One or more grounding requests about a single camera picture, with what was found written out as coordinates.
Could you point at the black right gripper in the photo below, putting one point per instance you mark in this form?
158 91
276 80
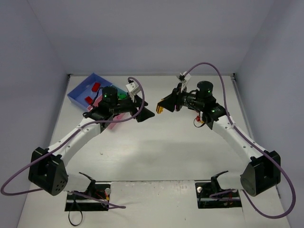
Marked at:
177 99

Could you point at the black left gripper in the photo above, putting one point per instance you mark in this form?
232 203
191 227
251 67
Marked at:
137 107

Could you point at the yellow black striped lego brick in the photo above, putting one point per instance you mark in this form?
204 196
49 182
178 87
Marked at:
159 109

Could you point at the green lego brick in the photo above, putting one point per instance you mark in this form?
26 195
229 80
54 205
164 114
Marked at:
122 96

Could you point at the red bottom lego brick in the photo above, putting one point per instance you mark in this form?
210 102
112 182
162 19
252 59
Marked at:
95 87

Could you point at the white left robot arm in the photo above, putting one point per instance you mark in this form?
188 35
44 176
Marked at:
48 169

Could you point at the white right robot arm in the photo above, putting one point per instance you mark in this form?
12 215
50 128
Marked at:
261 172

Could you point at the light blue container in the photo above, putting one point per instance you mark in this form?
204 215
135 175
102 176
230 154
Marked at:
120 91

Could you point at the pink container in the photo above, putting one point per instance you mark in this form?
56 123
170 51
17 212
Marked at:
114 118

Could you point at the dark blue container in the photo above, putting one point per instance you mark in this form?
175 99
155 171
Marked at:
81 91

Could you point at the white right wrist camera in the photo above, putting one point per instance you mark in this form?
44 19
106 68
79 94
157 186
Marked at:
184 78

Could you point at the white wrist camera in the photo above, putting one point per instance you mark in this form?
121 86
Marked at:
184 78
133 89

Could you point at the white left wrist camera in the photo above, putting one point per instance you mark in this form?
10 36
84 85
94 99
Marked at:
133 89

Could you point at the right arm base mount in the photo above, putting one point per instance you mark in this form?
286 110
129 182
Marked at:
207 197

